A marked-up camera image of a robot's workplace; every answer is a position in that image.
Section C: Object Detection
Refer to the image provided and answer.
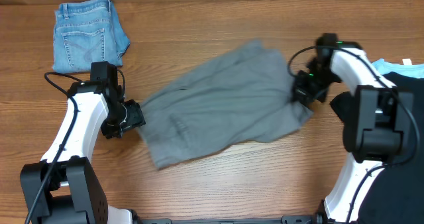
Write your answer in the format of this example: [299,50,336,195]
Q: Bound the grey cargo shorts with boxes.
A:
[138,40,313,169]

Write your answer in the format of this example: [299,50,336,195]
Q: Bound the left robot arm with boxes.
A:
[20,62,145,224]

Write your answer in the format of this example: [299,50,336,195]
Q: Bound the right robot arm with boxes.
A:
[282,33,420,223]

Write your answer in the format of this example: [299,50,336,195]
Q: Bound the folded blue denim jeans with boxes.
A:
[52,0,130,74]

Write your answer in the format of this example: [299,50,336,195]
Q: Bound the light blue t-shirt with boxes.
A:
[372,58,423,79]

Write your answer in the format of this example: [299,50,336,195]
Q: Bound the black t-shirt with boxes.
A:
[330,72,423,224]

